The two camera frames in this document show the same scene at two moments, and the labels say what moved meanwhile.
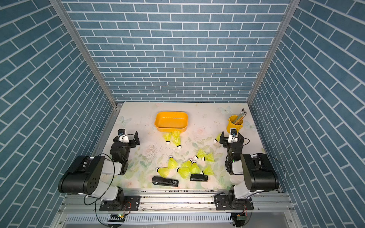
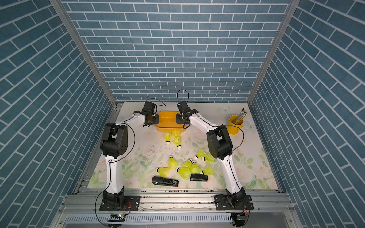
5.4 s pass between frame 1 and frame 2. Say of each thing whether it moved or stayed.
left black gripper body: moved
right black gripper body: moved
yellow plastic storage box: stayed
